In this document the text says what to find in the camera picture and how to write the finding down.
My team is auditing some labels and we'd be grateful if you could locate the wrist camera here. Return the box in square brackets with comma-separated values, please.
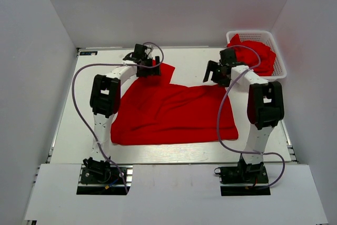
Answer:
[123, 44, 153, 64]
[220, 48, 246, 67]

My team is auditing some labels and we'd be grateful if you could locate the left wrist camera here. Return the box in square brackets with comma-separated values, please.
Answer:
[123, 44, 153, 64]

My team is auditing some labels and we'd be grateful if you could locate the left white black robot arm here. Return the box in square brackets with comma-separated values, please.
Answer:
[90, 56, 162, 159]

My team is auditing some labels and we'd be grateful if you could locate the red t shirt in basket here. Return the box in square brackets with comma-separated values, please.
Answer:
[227, 34, 276, 76]

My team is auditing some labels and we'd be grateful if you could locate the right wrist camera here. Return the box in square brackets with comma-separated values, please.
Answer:
[220, 48, 246, 67]

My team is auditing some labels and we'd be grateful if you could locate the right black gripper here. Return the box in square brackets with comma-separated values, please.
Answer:
[203, 60, 231, 87]

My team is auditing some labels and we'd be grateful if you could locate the dark label sticker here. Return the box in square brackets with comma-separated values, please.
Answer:
[80, 51, 98, 56]

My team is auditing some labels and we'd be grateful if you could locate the white plastic basket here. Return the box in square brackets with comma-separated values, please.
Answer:
[226, 30, 287, 81]

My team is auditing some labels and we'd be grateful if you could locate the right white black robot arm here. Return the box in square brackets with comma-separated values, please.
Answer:
[203, 61, 284, 182]

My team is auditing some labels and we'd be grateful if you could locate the red t shirt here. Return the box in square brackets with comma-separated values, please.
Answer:
[111, 64, 239, 145]
[227, 34, 276, 76]

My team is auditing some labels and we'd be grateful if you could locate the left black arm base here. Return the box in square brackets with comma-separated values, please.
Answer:
[76, 157, 133, 195]

